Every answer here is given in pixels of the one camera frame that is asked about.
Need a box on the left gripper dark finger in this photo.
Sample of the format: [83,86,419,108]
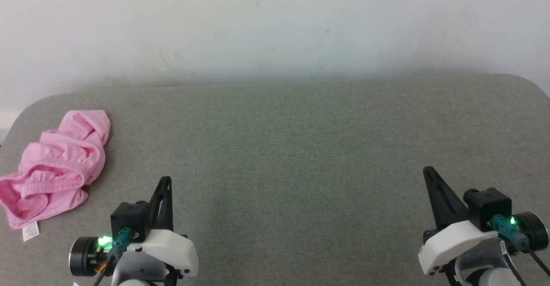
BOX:
[148,176,174,231]

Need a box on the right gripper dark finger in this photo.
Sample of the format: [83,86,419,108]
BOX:
[423,166,470,231]

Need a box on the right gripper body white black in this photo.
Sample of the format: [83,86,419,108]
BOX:
[418,212,550,276]

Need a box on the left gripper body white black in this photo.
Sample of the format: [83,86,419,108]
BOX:
[68,229,199,280]

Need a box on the pink cloth garment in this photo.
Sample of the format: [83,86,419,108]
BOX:
[0,110,111,242]

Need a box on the grey fabric sofa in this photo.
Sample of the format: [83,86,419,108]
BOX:
[0,73,550,286]

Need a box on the left gripper cable green plug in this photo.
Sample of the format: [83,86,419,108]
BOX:
[92,228,134,286]

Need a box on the gripper cable green plug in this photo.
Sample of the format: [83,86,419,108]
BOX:
[92,228,134,286]
[490,215,550,277]

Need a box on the right gripper cable green plug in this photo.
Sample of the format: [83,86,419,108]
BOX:
[490,215,550,277]

